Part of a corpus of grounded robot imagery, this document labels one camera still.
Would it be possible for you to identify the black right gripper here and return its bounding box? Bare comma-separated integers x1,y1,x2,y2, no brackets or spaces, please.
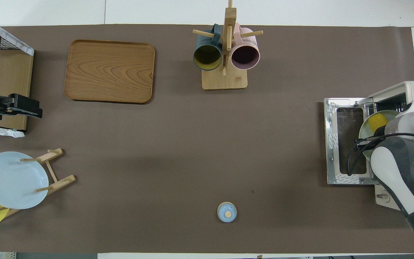
354,138,374,151

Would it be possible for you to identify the glass oven door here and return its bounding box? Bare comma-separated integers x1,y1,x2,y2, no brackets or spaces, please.
324,97,378,185

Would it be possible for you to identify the pale green plate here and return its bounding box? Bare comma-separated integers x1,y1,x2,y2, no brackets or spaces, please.
359,110,401,162

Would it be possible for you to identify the yellow corn cob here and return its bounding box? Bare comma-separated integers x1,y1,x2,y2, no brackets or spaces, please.
368,113,391,133

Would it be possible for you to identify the wooden step shelf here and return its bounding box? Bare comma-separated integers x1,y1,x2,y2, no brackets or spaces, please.
0,29,34,131

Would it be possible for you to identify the white checkered cloth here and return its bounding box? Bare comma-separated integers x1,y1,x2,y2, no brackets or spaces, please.
0,14,35,138

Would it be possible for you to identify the light blue plate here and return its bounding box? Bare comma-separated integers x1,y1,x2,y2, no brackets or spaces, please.
0,151,49,210

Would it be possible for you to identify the wooden plate rack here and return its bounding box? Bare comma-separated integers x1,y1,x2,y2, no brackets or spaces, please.
0,148,76,218

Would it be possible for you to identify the brown wooden tray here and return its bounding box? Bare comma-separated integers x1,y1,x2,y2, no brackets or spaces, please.
64,40,156,104

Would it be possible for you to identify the pink mug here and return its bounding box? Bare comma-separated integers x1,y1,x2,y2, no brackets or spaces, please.
231,22,261,71

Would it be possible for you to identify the wooden mug tree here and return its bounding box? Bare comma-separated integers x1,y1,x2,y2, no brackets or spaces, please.
193,0,264,90

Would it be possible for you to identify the blue call bell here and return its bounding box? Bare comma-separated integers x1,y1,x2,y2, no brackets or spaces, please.
217,201,237,223

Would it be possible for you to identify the brown table mat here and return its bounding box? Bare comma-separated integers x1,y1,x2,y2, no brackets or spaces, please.
0,24,414,253

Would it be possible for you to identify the dark teal mug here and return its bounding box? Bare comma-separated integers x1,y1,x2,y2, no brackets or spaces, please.
193,24,223,71

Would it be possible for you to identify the wire oven rack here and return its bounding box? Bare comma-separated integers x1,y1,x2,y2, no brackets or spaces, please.
364,100,409,113

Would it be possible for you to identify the black wire basket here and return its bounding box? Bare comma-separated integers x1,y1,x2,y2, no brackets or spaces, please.
0,21,24,51

